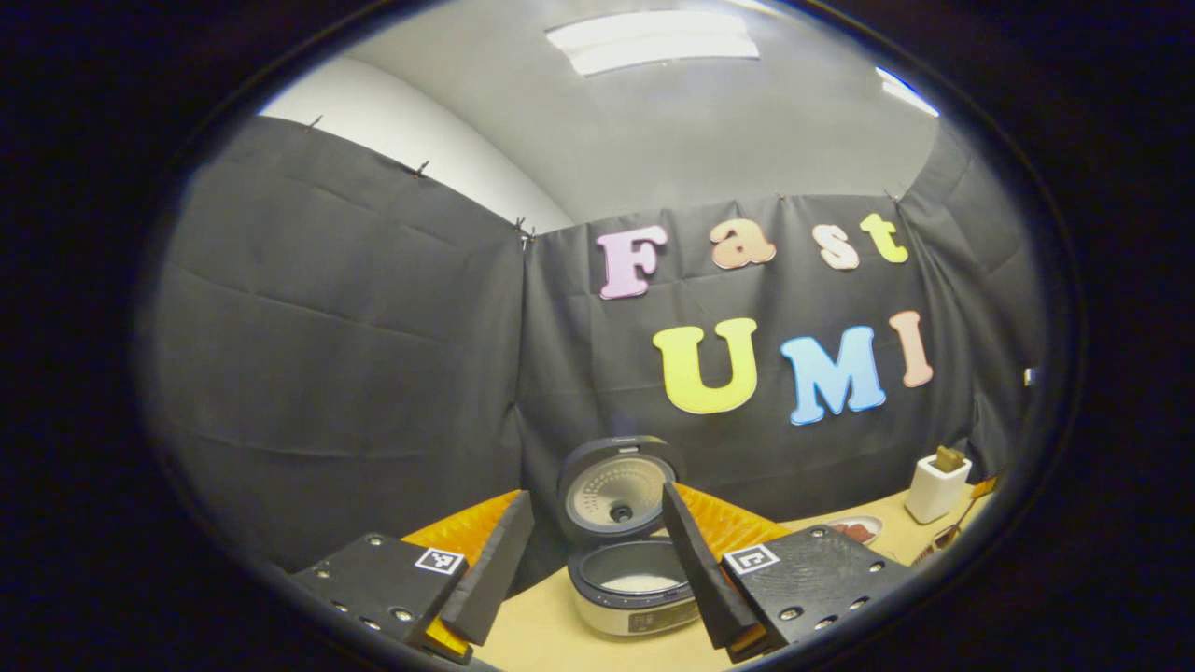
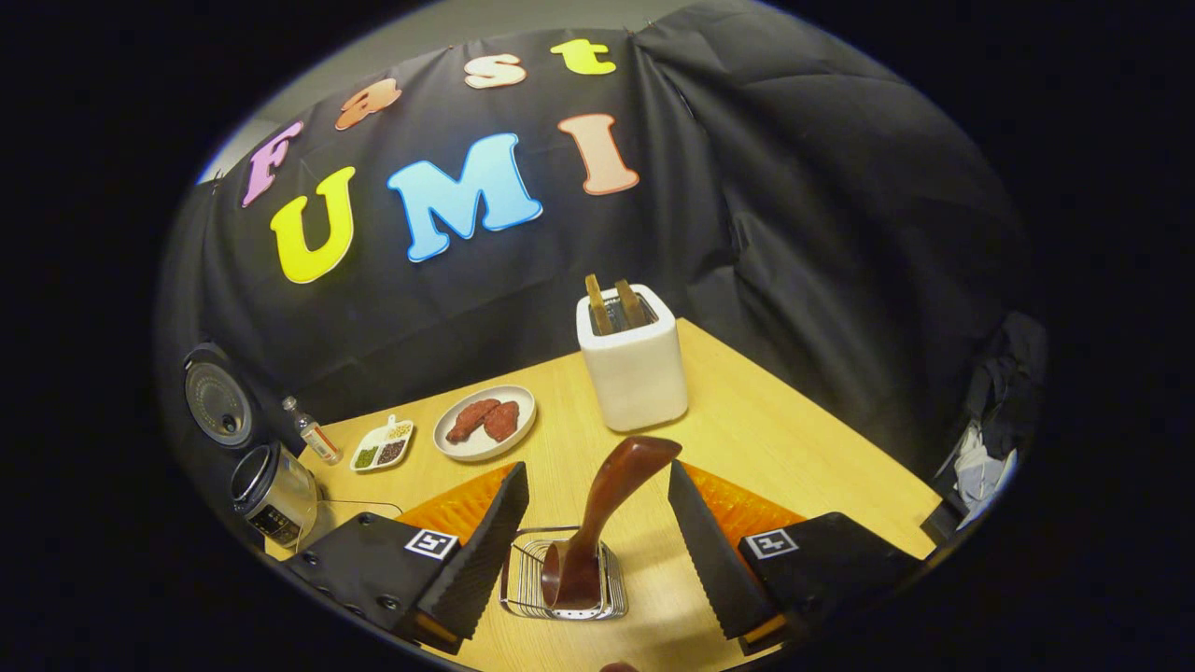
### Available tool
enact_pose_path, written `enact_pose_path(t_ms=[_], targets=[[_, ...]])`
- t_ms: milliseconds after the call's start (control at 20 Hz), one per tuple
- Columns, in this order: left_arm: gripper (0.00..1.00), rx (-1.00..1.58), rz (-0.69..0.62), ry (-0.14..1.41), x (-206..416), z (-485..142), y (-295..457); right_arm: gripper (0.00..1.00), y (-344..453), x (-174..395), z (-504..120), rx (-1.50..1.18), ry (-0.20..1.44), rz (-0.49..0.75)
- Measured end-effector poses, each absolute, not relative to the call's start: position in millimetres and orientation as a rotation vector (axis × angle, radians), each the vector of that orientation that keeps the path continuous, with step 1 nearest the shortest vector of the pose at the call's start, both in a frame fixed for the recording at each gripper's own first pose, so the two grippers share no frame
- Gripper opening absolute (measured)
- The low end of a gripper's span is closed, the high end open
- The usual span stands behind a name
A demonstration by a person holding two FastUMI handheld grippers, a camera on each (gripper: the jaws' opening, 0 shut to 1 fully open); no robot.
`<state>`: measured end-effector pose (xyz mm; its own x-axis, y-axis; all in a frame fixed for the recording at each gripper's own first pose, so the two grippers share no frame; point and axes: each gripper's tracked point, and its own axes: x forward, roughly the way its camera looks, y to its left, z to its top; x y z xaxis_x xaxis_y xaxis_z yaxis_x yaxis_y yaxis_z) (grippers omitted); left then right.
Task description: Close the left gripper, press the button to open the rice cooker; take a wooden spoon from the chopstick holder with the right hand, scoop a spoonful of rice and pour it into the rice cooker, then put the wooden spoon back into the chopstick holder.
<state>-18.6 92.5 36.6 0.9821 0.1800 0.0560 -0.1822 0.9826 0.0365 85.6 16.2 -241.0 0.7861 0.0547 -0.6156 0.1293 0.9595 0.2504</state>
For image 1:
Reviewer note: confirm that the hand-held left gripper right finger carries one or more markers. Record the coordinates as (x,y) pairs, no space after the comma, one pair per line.
(702,569)

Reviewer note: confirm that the ceiling light panel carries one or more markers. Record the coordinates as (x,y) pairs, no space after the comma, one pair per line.
(906,91)
(653,42)

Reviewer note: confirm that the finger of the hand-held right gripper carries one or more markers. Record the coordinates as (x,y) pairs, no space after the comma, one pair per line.
(986,487)

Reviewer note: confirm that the white chopstick holder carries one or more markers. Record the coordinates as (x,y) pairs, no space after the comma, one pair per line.
(935,493)

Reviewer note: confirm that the white round plate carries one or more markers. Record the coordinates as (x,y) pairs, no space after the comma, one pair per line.
(873,524)

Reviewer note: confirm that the red meat piece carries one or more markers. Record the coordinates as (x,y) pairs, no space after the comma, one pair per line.
(847,531)
(864,534)

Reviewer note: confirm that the grey rice cooker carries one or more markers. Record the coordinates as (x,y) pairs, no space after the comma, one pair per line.
(616,490)

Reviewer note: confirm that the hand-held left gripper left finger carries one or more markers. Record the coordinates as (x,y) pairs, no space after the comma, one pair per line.
(487,579)

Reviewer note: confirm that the dark wooden spoon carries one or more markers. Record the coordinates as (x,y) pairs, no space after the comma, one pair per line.
(945,538)

